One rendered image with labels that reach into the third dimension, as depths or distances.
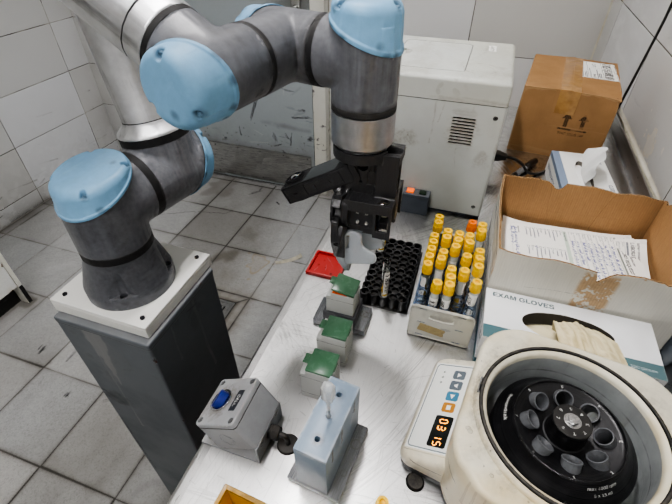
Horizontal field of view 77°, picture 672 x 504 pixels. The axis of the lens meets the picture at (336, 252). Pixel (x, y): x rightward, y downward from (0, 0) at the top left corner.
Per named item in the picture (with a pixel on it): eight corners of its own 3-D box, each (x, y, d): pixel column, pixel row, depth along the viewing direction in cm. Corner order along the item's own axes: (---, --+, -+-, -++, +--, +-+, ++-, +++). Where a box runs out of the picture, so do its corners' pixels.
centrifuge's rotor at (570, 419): (499, 373, 59) (513, 341, 54) (625, 423, 53) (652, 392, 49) (472, 477, 48) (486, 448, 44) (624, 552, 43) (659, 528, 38)
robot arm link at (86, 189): (58, 245, 69) (19, 171, 60) (127, 205, 78) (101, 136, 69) (108, 271, 64) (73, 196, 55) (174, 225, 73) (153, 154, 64)
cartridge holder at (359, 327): (323, 301, 76) (323, 287, 74) (372, 313, 74) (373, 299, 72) (313, 323, 73) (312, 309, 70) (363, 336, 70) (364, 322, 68)
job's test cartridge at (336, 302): (333, 301, 74) (333, 275, 70) (359, 308, 73) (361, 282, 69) (326, 318, 72) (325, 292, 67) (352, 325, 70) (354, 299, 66)
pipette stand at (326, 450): (321, 411, 60) (320, 371, 54) (367, 431, 58) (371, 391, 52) (287, 479, 53) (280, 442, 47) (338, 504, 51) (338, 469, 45)
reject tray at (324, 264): (317, 252, 87) (317, 249, 86) (349, 259, 85) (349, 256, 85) (305, 273, 82) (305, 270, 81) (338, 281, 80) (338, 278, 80)
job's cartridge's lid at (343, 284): (334, 272, 70) (334, 270, 69) (360, 283, 69) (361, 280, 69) (326, 288, 67) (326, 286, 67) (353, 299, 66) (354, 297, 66)
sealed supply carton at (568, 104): (518, 110, 143) (535, 52, 131) (594, 122, 136) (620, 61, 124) (505, 148, 122) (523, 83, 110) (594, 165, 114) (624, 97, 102)
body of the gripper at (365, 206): (387, 246, 55) (396, 164, 47) (325, 233, 57) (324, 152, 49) (399, 214, 61) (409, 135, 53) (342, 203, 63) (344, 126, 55)
